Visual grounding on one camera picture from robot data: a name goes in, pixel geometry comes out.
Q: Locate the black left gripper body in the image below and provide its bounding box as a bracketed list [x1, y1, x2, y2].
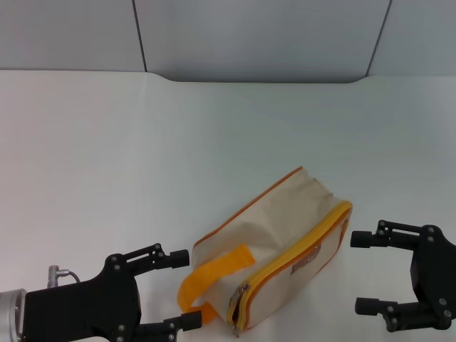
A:
[22, 253, 143, 342]

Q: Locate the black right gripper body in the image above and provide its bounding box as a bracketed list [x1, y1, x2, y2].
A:
[409, 224, 456, 331]

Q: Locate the beige food bag yellow zipper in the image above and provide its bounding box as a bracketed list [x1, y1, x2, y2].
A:
[176, 165, 354, 338]

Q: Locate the silver connector with grey cable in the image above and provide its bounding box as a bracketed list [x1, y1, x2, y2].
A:
[47, 264, 82, 288]

